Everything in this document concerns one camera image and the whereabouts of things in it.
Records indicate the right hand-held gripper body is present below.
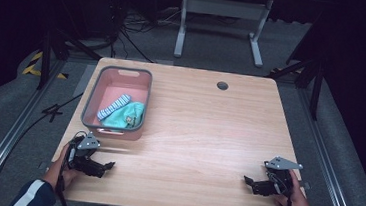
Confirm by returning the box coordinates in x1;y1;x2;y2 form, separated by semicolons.
252;154;305;200

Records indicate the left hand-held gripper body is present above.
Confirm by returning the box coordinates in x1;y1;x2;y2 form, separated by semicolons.
64;129;110;180

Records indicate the person's right hand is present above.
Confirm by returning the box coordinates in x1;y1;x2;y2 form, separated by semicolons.
272;167;322;206

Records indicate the person's left hand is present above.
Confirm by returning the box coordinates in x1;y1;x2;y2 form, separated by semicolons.
42;140;83;192

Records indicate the teal cloth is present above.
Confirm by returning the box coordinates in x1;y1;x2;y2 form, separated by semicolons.
101;98;147;132

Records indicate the blue white striped sock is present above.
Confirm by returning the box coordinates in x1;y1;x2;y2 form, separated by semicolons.
96;91;133;124

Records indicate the pink basket with grey rim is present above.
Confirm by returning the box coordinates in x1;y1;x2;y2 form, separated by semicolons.
79;62;155;143

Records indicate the black metal stand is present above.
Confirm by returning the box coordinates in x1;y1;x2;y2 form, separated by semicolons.
262;53;327;122
35;24;105;96

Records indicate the yellow black hazard tape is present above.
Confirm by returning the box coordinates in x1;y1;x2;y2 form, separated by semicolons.
21;49;72;81

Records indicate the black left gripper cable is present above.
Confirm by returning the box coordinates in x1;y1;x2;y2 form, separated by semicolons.
53;131;88;206

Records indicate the aluminium floor rail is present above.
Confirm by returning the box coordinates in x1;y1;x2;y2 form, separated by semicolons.
0;54;68;206
285;87;366;206

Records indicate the black floor cable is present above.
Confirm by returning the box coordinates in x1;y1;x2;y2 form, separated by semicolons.
0;85;84;206

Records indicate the grey table cable grommet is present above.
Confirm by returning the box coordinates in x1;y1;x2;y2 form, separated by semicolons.
215;80;230;92

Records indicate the bundle of floor cables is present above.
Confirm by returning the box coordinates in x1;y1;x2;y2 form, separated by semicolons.
107;1;187;67

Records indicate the grey metal table frame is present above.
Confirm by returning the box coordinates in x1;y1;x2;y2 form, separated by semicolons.
173;0;274;69

